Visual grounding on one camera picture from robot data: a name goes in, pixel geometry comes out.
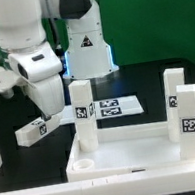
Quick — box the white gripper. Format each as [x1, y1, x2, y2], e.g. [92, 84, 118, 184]
[23, 74, 65, 116]

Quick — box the white desk top tray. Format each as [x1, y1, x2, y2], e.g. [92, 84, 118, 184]
[66, 121, 195, 182]

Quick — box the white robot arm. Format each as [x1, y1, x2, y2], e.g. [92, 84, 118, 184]
[0, 0, 118, 117]

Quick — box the white marker sheet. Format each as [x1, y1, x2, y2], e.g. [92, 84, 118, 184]
[60, 95, 144, 125]

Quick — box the white front border bar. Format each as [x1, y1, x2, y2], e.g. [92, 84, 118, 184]
[0, 163, 195, 195]

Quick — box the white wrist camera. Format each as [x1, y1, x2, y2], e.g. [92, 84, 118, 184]
[8, 42, 63, 83]

